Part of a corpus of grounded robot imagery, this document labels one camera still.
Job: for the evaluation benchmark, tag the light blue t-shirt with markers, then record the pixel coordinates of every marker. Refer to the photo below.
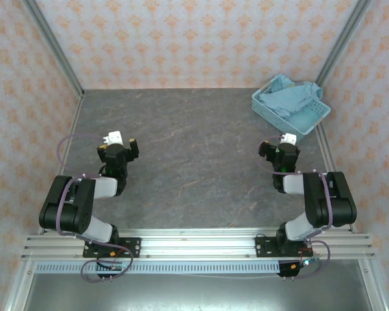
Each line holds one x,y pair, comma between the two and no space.
288,97

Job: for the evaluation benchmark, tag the light blue plastic basket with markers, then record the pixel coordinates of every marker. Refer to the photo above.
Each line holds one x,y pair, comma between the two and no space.
317,108

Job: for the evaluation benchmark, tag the small circuit board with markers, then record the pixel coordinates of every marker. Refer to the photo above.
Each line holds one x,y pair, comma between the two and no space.
116,267

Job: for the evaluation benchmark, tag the grey metal panel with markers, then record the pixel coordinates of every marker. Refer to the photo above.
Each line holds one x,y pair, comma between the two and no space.
197,293

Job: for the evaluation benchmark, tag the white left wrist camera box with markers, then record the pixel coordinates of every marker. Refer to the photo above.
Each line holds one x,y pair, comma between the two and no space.
115,137

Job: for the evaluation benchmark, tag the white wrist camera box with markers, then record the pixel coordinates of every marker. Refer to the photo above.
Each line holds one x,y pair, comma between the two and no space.
290,138
115,137

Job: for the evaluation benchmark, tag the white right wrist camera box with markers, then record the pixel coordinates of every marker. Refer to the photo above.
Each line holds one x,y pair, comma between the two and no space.
290,138

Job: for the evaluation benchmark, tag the aluminium base rail beam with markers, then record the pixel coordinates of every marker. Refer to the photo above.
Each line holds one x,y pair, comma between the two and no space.
197,243

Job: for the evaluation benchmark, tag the aluminium frame post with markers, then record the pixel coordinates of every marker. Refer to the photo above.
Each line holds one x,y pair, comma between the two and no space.
340,42
56,48

